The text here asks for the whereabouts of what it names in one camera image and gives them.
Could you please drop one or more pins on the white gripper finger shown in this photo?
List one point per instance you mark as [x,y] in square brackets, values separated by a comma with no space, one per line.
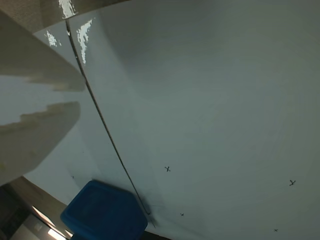
[32,57]
[37,135]

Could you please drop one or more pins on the blue square block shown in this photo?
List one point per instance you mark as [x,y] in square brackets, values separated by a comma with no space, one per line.
[102,212]

